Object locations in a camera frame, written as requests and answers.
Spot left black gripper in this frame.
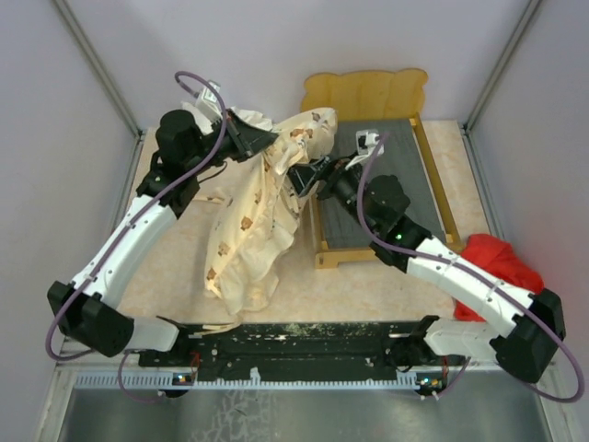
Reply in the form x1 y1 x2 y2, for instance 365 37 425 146
186 108 280 176

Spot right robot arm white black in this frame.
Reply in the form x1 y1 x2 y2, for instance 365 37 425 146
287 157 566 383

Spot red cloth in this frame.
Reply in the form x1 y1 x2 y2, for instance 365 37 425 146
461 234 545 294

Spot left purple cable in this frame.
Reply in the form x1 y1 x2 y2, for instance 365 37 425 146
44 71 229 362

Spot wooden pet bed frame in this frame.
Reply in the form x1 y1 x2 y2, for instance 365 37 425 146
287 68 464 271

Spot purple cable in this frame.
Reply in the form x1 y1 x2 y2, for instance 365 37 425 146
44 71 229 362
356 131 583 404

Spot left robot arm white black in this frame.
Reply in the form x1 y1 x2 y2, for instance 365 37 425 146
47 110 278 366

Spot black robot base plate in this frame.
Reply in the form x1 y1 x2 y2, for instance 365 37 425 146
139 316 465 381

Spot aluminium frame post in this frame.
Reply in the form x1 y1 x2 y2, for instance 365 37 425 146
462 0 544 134
50 0 144 138

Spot left aluminium frame post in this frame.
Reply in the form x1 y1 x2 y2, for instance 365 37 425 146
50 0 144 138

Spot white cloth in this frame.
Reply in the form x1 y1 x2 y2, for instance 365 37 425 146
181 101 273 134

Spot right aluminium frame post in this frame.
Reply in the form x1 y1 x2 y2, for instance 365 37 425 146
462 0 544 134

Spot white slotted cable duct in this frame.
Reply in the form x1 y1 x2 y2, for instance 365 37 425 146
73 371 432 391

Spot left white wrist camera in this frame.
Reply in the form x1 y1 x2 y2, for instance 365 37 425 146
195 80 221 122

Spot cream animal print cushion cover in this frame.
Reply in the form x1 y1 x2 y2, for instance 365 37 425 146
203 107 338 316

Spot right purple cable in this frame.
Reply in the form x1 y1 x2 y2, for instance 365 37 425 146
356 131 583 404

